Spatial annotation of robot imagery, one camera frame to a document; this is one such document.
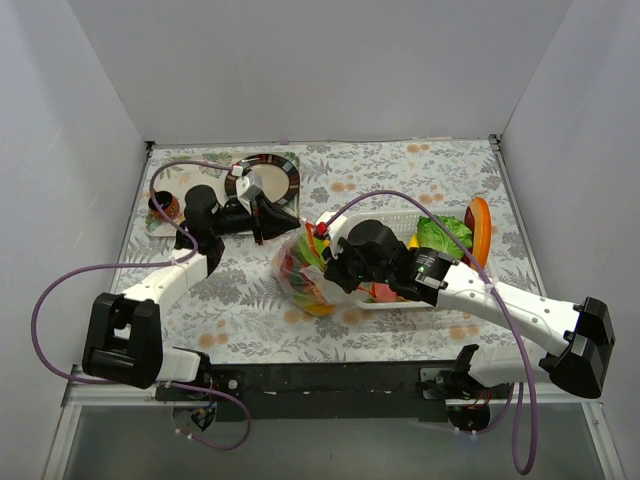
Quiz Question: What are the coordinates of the green starfruit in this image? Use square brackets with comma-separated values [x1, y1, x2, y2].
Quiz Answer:
[296, 235, 326, 269]

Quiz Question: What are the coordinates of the clear zip bag orange zipper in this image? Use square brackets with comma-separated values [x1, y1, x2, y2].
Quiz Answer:
[271, 222, 370, 308]

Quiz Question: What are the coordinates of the yellow green mango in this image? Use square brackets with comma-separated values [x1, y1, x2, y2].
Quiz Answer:
[291, 295, 336, 318]

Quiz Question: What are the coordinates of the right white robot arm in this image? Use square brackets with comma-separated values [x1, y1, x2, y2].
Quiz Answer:
[314, 217, 615, 399]

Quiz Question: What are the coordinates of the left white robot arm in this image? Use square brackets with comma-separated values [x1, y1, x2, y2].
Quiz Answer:
[82, 185, 300, 400]

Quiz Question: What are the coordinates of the pink peach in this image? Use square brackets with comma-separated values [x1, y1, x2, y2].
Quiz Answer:
[371, 283, 398, 303]

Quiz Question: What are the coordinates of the white plastic basket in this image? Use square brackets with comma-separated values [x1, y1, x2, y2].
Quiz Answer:
[346, 211, 499, 318]

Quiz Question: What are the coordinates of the small brown clay cup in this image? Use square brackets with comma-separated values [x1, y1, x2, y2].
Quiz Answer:
[148, 191, 180, 221]

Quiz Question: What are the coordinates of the floral serving tray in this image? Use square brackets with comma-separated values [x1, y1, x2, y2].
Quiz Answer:
[154, 151, 300, 221]

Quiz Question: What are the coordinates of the green lettuce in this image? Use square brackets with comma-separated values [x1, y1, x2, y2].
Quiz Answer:
[417, 214, 474, 259]

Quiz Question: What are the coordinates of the striped rim ceramic plate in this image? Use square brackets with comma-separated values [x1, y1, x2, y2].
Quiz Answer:
[232, 153, 301, 206]

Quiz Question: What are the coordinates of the floral tablecloth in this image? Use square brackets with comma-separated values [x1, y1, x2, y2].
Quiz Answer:
[97, 139, 559, 364]

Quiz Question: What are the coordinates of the orange papaya slice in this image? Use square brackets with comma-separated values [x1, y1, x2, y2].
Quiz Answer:
[464, 197, 492, 268]

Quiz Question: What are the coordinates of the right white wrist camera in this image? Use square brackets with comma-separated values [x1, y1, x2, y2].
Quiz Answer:
[313, 212, 349, 251]

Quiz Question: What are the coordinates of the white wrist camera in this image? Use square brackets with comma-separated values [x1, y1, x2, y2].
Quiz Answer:
[231, 164, 263, 202]
[313, 212, 349, 251]

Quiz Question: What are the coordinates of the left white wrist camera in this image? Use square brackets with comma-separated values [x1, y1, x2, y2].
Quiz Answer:
[231, 164, 263, 202]

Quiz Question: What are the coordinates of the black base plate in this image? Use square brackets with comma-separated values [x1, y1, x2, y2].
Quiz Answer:
[154, 359, 496, 424]

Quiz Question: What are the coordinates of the aluminium frame rail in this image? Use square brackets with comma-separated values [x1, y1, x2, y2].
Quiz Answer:
[62, 364, 601, 407]

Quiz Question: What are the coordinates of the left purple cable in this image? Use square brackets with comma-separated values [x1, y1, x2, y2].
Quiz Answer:
[30, 160, 241, 384]

